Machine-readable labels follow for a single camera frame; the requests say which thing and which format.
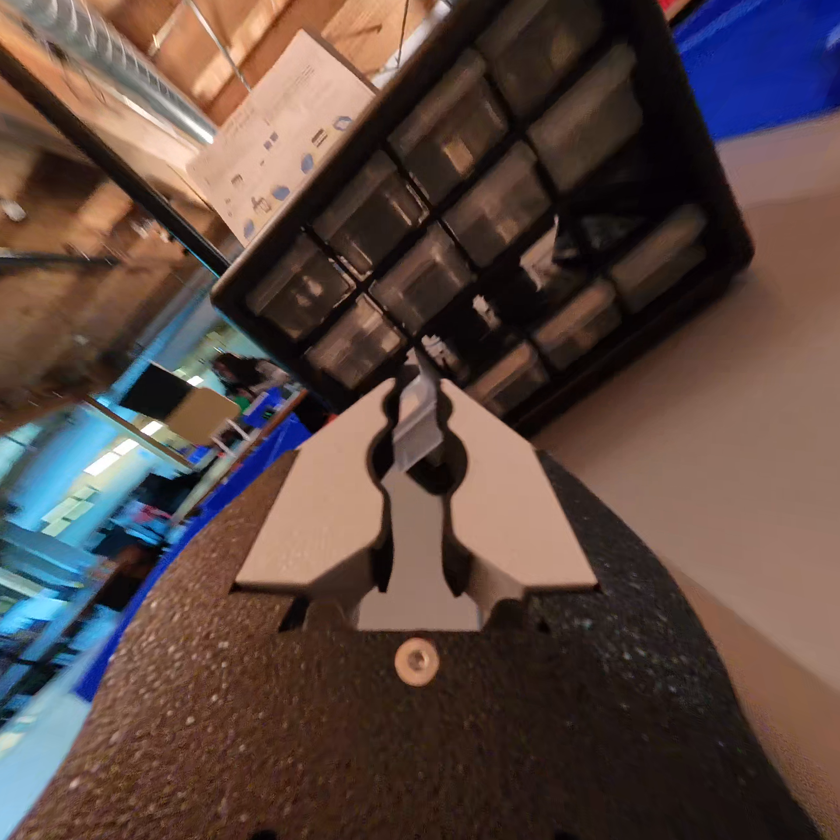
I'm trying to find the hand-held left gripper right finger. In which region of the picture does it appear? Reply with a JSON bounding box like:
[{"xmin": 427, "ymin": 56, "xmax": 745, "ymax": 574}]
[{"xmin": 441, "ymin": 379, "xmax": 599, "ymax": 632}]

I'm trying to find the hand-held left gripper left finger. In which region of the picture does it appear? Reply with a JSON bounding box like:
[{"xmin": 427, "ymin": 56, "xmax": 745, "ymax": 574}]
[{"xmin": 235, "ymin": 379, "xmax": 404, "ymax": 631}]

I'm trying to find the clear plastic drawer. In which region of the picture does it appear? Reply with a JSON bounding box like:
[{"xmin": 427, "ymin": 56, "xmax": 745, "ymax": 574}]
[{"xmin": 392, "ymin": 351, "xmax": 452, "ymax": 475}]

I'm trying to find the black drawer cabinet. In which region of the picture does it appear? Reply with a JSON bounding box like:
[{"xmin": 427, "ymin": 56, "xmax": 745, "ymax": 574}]
[{"xmin": 210, "ymin": 0, "xmax": 756, "ymax": 437}]

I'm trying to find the white desk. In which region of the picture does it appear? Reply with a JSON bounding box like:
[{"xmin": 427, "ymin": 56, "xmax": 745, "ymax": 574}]
[{"xmin": 505, "ymin": 115, "xmax": 840, "ymax": 840}]

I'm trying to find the blue storage bin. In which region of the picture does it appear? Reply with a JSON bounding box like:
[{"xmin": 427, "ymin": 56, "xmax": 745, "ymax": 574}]
[
  {"xmin": 669, "ymin": 0, "xmax": 840, "ymax": 142},
  {"xmin": 75, "ymin": 387, "xmax": 312, "ymax": 703}
]

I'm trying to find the black monitor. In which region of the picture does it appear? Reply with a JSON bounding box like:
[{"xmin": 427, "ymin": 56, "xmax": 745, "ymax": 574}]
[{"xmin": 121, "ymin": 364, "xmax": 194, "ymax": 421}]

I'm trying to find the set of cabinet drawers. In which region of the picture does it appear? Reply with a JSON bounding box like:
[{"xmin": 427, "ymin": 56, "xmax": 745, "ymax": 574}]
[{"xmin": 246, "ymin": 0, "xmax": 710, "ymax": 421}]

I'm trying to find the white cardboard box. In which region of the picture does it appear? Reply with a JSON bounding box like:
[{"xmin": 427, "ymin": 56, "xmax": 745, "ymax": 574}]
[{"xmin": 185, "ymin": 29, "xmax": 378, "ymax": 249}]

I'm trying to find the black metal beam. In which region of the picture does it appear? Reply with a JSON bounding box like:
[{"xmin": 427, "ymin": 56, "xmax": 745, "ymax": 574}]
[{"xmin": 0, "ymin": 49, "xmax": 231, "ymax": 277}]

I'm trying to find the metal ventilation duct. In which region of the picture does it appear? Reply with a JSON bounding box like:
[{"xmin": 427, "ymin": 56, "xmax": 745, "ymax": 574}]
[{"xmin": 20, "ymin": 0, "xmax": 217, "ymax": 142}]

